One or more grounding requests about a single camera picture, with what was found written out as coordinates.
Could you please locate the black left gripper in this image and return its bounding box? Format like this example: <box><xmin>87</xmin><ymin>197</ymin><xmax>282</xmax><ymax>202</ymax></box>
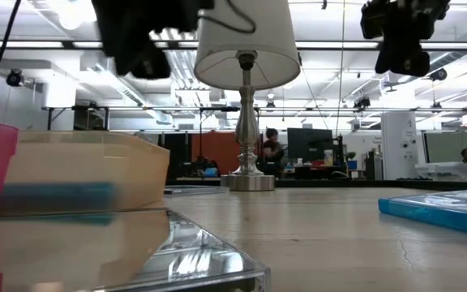
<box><xmin>91</xmin><ymin>0</ymin><xmax>173</xmax><ymax>80</ymax></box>

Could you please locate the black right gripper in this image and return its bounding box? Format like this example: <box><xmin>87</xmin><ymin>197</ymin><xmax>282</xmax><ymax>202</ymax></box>
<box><xmin>375</xmin><ymin>0</ymin><xmax>452</xmax><ymax>78</ymax></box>

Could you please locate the translucent orange plastic bin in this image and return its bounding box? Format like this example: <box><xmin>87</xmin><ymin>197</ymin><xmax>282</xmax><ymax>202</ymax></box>
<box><xmin>0</xmin><ymin>130</ymin><xmax>171</xmax><ymax>215</ymax></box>

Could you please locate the clear jewel case black tray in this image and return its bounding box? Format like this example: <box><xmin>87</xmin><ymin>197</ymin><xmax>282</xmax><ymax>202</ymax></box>
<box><xmin>163</xmin><ymin>185</ymin><xmax>229</xmax><ymax>196</ymax></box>
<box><xmin>0</xmin><ymin>207</ymin><xmax>272</xmax><ymax>292</ymax></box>

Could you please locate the white pillar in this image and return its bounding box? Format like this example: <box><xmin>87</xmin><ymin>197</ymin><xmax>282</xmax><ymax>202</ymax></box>
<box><xmin>380</xmin><ymin>111</ymin><xmax>427</xmax><ymax>181</ymax></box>

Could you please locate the green partition panel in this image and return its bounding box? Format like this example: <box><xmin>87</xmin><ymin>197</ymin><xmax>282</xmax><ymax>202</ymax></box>
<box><xmin>426</xmin><ymin>131</ymin><xmax>467</xmax><ymax>179</ymax></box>

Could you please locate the white shade silver table lamp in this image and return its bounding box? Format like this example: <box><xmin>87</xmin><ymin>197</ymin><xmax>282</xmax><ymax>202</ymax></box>
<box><xmin>193</xmin><ymin>0</ymin><xmax>302</xmax><ymax>192</ymax></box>

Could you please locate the clear plastic container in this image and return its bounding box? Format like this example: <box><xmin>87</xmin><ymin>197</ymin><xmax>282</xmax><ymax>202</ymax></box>
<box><xmin>414</xmin><ymin>161</ymin><xmax>467</xmax><ymax>183</ymax></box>

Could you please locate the black computer monitor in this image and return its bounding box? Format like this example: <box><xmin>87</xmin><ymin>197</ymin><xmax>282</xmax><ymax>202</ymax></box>
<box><xmin>286</xmin><ymin>127</ymin><xmax>334</xmax><ymax>160</ymax></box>

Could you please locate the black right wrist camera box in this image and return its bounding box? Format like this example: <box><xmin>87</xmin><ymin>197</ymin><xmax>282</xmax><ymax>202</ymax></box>
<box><xmin>360</xmin><ymin>2</ymin><xmax>385</xmax><ymax>41</ymax></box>

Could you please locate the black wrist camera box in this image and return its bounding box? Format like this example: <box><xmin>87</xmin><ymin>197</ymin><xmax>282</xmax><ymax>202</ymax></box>
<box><xmin>360</xmin><ymin>2</ymin><xmax>385</xmax><ymax>41</ymax></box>
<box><xmin>152</xmin><ymin>0</ymin><xmax>215</xmax><ymax>34</ymax></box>

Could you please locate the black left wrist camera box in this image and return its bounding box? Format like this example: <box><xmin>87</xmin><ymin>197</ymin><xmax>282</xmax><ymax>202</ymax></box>
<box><xmin>152</xmin><ymin>0</ymin><xmax>215</xmax><ymax>34</ymax></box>

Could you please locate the black left wrist camera cable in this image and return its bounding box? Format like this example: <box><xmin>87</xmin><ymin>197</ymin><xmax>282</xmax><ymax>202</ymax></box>
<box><xmin>199</xmin><ymin>0</ymin><xmax>258</xmax><ymax>36</ymax></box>

